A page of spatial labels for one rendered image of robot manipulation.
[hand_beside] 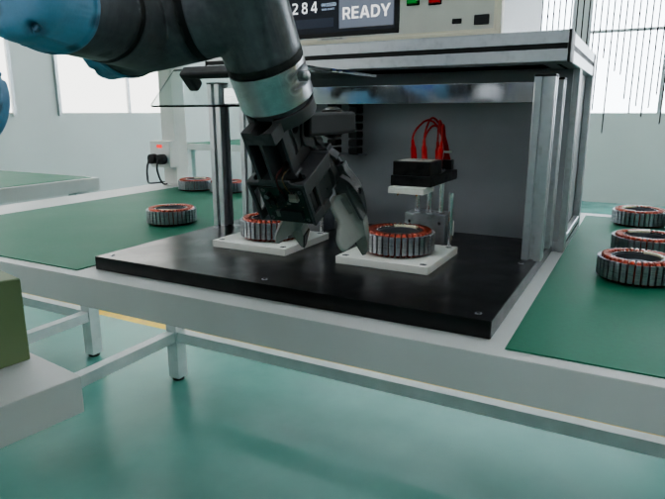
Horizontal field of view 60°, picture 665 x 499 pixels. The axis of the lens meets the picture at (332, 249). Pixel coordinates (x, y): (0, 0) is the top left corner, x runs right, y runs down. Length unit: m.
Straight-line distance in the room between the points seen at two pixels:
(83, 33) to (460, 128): 0.80
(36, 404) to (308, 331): 0.31
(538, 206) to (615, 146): 6.32
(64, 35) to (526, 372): 0.51
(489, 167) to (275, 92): 0.64
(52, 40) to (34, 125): 5.72
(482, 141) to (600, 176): 6.19
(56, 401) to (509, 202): 0.82
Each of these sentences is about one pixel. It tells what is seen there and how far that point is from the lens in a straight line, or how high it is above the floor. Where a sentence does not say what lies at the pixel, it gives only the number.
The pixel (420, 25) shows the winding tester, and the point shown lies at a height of 1.14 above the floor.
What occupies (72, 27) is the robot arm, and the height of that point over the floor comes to 1.05.
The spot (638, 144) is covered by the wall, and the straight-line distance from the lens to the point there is 7.25.
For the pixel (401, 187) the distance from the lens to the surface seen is 0.93.
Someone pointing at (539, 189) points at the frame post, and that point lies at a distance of 0.94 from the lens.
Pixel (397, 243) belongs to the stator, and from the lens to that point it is 0.87.
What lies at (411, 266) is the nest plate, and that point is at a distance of 0.84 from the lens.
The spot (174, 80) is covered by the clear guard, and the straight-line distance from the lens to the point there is 0.98.
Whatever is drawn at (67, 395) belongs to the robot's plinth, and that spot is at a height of 0.73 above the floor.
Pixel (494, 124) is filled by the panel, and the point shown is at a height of 0.98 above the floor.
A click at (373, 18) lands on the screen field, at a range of 1.07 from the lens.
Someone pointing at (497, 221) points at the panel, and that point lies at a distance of 1.13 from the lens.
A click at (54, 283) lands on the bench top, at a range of 1.04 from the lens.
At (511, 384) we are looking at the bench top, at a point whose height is 0.72.
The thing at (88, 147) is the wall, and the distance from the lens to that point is 6.53.
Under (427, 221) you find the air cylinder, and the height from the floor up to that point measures 0.81.
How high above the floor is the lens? 1.00
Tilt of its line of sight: 13 degrees down
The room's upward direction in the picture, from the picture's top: straight up
